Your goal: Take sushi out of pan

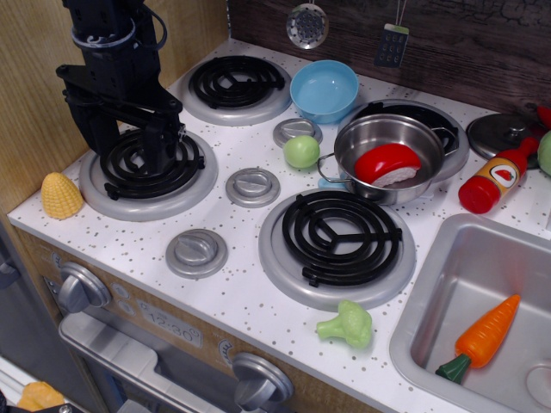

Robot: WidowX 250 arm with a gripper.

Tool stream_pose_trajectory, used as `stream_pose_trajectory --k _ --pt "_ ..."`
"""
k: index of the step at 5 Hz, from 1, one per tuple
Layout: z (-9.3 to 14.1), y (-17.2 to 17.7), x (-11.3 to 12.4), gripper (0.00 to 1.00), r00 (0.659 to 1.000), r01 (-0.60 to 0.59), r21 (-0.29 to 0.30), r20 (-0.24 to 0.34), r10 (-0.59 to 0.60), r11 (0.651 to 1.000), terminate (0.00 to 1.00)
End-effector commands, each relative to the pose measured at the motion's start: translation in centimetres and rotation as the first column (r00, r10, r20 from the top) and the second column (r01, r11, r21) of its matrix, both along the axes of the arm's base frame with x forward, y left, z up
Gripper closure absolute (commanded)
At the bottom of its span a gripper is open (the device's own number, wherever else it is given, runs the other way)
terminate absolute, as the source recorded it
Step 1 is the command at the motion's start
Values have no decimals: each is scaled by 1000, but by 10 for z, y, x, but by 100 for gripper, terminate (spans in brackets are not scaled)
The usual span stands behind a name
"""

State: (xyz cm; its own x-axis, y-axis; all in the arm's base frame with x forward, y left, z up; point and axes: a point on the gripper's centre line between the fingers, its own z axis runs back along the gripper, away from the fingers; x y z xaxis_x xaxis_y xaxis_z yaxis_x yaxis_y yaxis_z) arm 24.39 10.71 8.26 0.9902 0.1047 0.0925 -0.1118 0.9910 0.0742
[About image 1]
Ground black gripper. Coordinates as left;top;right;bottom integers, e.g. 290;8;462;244
56;39;185;173

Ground red and white toy sushi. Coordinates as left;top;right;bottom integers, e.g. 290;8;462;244
354;144;422;188

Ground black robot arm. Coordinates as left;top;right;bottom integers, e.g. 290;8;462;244
56;1;183;175

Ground front left black burner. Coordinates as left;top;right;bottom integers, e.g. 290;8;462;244
79;129;218;222

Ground yellow toy corn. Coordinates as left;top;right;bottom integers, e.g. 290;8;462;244
41;172;84;219

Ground back left black burner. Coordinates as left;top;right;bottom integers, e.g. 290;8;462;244
181;55;292;126

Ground silver stovetop knob middle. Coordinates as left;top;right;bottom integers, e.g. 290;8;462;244
226;168;281;208

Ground silver stovetop knob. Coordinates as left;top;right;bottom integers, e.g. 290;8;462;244
165;229;228;280
272;118;323;148
226;168;281;208

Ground silver stovetop knob front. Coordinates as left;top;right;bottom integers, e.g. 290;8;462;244
165;229;228;280

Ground silver stovetop knob back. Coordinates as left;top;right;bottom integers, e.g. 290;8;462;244
272;118;323;148

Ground silver oven knob left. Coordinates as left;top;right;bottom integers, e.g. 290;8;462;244
58;262;112;313

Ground silver oven knob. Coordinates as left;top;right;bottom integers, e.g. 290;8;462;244
58;262;112;313
232;352;294;412

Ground light green toy ball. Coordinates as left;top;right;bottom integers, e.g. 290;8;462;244
283;135;320;169

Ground light blue toy bowl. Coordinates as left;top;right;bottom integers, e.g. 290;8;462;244
290;60;359;124

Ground hanging round metal strainer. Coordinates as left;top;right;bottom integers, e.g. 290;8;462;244
286;1;329;50

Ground front right black burner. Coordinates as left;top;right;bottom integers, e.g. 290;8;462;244
258;190;416;311

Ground orange toy bottom left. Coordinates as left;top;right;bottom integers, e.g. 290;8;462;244
16;381;65;412

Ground silver oven knob right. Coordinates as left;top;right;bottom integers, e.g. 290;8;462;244
232;352;294;412

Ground green toy broccoli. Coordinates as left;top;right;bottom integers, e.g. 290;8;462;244
316;300;372;349

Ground small steel pot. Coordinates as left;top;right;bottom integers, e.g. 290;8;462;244
317;114;467;206

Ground red toy ketchup bottle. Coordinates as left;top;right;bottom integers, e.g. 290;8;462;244
458;137;539;214

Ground steel pot lid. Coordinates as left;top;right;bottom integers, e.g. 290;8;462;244
467;114;548;159

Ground silver toy sink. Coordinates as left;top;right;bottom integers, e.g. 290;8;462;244
390;214;550;412

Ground orange toy carrot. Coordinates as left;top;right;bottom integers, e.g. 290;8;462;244
435;294;521;384

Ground green toy vegetable right edge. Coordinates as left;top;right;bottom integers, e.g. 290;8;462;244
537;132;551;176

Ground red toy pepper right edge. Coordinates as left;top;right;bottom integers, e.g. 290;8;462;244
536;106;551;129

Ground silver oven door handle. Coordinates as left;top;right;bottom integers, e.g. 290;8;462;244
59;312;220;412

